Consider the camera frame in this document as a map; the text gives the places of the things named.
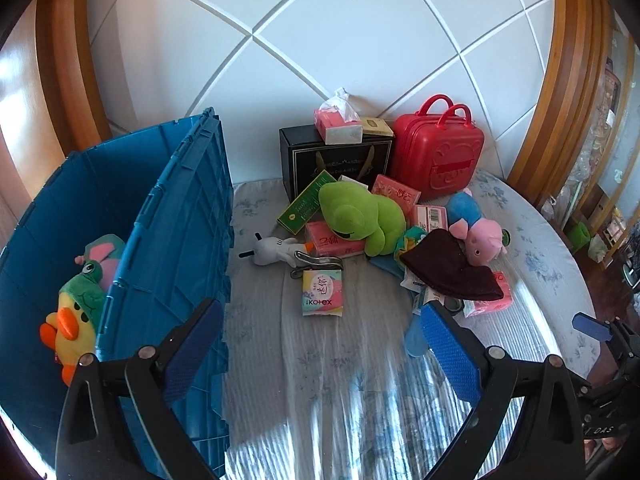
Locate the metal clip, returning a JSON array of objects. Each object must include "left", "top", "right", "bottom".
[{"left": 291, "top": 251, "right": 345, "bottom": 278}]

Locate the wooden slat partition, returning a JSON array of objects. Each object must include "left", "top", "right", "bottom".
[{"left": 540, "top": 10, "right": 638, "bottom": 266}]

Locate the pink tissue box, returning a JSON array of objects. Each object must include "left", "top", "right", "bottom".
[{"left": 314, "top": 87, "right": 363, "bottom": 146}]

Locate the black gift box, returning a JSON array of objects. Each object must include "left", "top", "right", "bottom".
[{"left": 279, "top": 125, "right": 396, "bottom": 211}]

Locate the pink teal plush toy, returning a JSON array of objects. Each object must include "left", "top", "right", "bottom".
[{"left": 75, "top": 234, "right": 126, "bottom": 291}]

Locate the pink tissue pack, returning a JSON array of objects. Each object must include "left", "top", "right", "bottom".
[
  {"left": 462, "top": 270, "right": 514, "bottom": 318},
  {"left": 305, "top": 220, "right": 368, "bottom": 259}
]

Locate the red toy suitcase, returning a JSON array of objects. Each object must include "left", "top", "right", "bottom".
[{"left": 389, "top": 93, "right": 486, "bottom": 200}]

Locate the white plush toy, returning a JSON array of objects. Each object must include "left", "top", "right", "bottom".
[{"left": 239, "top": 232, "right": 315, "bottom": 267}]

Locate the green frog plush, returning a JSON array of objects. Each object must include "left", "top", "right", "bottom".
[{"left": 318, "top": 181, "right": 407, "bottom": 257}]

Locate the blue pink pig plush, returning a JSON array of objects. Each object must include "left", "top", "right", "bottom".
[{"left": 446, "top": 187, "right": 506, "bottom": 266}]

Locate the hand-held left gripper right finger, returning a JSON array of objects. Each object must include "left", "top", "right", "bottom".
[{"left": 420, "top": 301, "right": 586, "bottom": 480}]

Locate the green bin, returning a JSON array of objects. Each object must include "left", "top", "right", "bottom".
[{"left": 567, "top": 221, "right": 592, "bottom": 253}]

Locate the wooden frame post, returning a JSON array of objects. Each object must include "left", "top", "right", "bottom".
[
  {"left": 505, "top": 0, "right": 616, "bottom": 206},
  {"left": 35, "top": 0, "right": 113, "bottom": 153}
]

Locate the red patterned box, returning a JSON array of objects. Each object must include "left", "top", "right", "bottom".
[{"left": 371, "top": 174, "right": 422, "bottom": 206}]

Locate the pink box with white label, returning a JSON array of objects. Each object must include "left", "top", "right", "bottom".
[{"left": 407, "top": 203, "right": 449, "bottom": 233}]

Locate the blue plastic crate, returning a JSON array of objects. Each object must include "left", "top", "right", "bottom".
[{"left": 0, "top": 107, "right": 236, "bottom": 480}]

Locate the green long box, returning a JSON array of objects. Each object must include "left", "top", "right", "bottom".
[{"left": 276, "top": 170, "right": 337, "bottom": 235}]

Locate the dark brown hat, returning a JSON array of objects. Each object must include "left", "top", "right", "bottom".
[{"left": 400, "top": 229, "right": 505, "bottom": 302}]

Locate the pastel pad packet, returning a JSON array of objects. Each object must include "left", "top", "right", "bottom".
[{"left": 301, "top": 267, "right": 346, "bottom": 318}]

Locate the yellow duck plush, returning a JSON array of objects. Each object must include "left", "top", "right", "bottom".
[{"left": 40, "top": 260, "right": 108, "bottom": 386}]

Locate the blue cloth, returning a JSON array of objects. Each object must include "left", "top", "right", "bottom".
[{"left": 370, "top": 255, "right": 406, "bottom": 281}]

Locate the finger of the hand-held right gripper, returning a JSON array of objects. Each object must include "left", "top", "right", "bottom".
[{"left": 571, "top": 311, "right": 640, "bottom": 361}]

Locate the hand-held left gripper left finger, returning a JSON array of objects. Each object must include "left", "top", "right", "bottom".
[{"left": 55, "top": 298, "right": 226, "bottom": 480}]

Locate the beige small box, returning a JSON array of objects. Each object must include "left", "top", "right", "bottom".
[{"left": 359, "top": 116, "right": 395, "bottom": 137}]

